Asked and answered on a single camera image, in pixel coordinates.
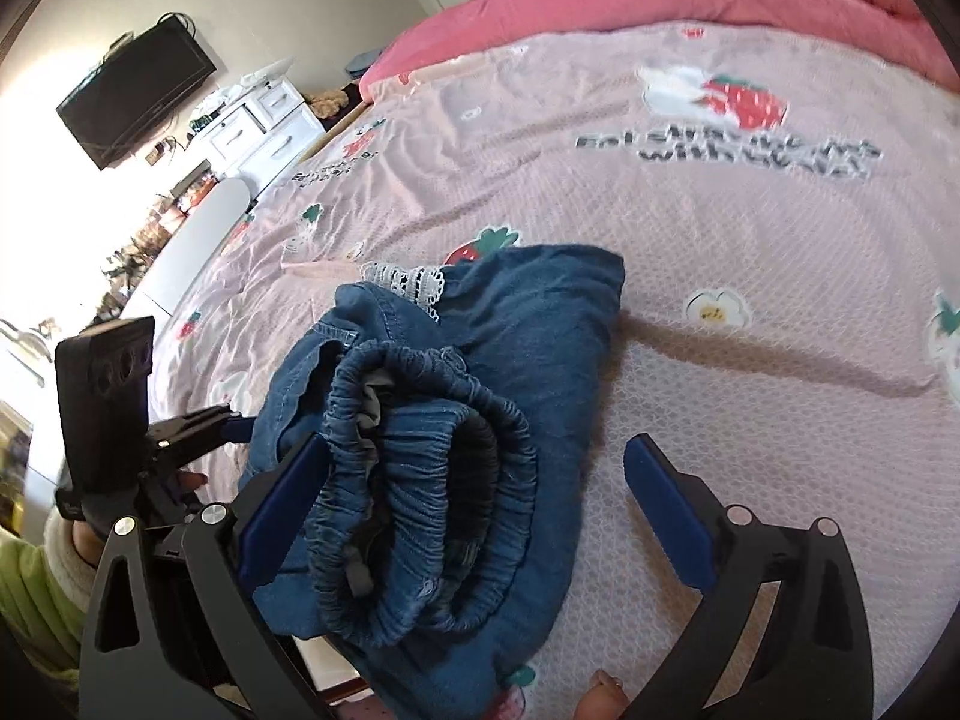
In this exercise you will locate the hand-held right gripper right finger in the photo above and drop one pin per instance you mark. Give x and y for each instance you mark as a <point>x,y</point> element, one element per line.
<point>667,510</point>

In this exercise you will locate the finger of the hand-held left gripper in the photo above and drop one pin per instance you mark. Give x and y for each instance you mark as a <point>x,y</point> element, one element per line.
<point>180,504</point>
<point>238,429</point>

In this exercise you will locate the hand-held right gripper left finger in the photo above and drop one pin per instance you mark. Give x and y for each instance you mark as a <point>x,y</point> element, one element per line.
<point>277,510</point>

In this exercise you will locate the blue denim pants with lace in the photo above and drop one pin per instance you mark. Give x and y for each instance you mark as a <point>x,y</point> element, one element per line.
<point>525,360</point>

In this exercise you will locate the person's left forearm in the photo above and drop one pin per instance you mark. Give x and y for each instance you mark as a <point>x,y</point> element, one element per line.
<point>30,592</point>

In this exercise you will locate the person's left hand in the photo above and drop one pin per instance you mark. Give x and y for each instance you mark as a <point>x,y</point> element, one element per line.
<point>82,540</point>

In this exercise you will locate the person's right hand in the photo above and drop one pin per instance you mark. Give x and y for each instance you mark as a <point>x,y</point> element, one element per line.
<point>607,694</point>

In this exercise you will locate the cluttered shelf things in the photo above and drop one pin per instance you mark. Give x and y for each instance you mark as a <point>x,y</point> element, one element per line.
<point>139,255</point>

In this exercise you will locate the white rounded board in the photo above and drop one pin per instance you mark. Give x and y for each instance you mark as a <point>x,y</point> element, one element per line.
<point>202,240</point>

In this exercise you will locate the pink printed bed sheet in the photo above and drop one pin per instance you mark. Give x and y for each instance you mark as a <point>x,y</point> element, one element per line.
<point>750,240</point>

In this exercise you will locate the white drawer cabinet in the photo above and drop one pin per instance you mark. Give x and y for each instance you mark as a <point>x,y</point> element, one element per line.
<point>255,139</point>

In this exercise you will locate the brown plush toy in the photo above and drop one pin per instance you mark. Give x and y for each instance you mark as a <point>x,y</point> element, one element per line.
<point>324,103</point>

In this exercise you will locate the blue bowl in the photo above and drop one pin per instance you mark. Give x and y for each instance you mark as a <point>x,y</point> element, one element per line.
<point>366,64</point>

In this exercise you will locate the black wall television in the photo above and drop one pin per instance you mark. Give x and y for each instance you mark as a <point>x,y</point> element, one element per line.
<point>135,90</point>

